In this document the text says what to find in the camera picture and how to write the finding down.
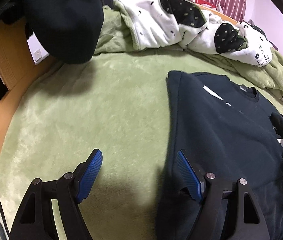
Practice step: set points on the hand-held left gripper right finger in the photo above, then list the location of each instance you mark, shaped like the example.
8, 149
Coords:
189, 177

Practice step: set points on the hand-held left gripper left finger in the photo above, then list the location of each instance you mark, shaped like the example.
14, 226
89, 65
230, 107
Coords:
90, 175

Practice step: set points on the black sweater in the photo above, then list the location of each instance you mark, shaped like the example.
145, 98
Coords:
219, 135

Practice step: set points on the green fleece bed blanket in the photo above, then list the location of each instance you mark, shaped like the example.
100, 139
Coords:
94, 105

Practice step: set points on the black jacket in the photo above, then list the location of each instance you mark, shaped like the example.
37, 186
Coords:
64, 20

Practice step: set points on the white black printed green quilt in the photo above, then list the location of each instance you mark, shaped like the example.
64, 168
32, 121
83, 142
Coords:
151, 22

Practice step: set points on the white wall socket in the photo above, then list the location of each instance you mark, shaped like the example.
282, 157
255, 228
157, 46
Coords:
38, 55

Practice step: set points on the wooden bed frame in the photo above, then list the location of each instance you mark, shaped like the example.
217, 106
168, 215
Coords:
9, 62

